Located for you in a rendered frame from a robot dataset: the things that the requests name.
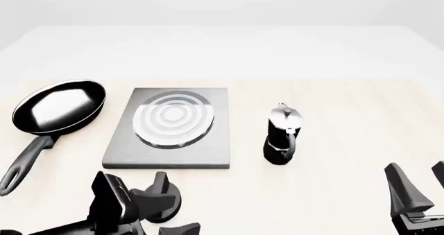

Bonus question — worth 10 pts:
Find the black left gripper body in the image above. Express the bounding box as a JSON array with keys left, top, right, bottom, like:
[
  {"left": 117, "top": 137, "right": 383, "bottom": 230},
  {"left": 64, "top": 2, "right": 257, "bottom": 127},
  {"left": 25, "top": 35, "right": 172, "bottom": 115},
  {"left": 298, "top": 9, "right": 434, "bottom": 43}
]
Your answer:
[{"left": 29, "top": 217, "right": 144, "bottom": 235}]

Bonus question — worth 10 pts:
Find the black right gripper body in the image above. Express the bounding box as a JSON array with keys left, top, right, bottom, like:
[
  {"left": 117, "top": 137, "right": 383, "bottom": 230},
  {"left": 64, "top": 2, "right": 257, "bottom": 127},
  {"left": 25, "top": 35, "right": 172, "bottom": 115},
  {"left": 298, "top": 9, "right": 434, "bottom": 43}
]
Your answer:
[{"left": 391, "top": 206, "right": 444, "bottom": 235}]

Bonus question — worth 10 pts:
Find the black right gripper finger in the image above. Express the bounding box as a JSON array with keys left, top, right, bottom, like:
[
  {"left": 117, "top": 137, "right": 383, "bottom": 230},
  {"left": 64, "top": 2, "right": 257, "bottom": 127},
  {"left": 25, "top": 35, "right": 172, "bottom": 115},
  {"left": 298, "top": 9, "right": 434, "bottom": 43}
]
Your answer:
[
  {"left": 384, "top": 162, "right": 436, "bottom": 220},
  {"left": 432, "top": 160, "right": 444, "bottom": 189}
]

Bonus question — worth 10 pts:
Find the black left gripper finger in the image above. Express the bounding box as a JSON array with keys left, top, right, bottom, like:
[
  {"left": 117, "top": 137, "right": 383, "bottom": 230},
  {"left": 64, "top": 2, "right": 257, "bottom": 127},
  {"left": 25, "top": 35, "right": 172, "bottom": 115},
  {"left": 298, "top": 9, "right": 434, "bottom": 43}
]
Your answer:
[
  {"left": 89, "top": 171, "right": 140, "bottom": 227},
  {"left": 130, "top": 171, "right": 178, "bottom": 216}
]

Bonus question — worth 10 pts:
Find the round black stove knob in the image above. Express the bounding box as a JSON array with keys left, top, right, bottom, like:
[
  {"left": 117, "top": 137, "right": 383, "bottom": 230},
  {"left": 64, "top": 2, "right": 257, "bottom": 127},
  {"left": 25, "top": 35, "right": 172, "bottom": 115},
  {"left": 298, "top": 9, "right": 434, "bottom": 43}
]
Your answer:
[{"left": 144, "top": 184, "right": 182, "bottom": 225}]

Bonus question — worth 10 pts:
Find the flat black stove plate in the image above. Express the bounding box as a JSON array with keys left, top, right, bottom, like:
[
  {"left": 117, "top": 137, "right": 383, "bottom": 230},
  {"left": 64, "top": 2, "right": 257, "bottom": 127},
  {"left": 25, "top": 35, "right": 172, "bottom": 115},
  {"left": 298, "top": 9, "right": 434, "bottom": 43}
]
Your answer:
[{"left": 101, "top": 87, "right": 230, "bottom": 170}]

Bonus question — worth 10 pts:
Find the black frying pan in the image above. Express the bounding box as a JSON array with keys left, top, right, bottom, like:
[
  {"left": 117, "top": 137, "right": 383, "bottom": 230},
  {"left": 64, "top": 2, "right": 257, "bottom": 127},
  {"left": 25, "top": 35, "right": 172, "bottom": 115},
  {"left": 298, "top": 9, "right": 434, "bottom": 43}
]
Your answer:
[{"left": 0, "top": 79, "right": 107, "bottom": 197}]

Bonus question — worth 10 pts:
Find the black and silver moka pot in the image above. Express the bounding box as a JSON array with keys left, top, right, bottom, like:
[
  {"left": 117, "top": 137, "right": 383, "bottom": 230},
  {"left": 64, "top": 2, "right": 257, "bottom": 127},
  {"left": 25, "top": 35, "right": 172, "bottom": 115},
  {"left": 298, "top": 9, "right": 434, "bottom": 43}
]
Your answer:
[{"left": 262, "top": 102, "right": 304, "bottom": 166}]

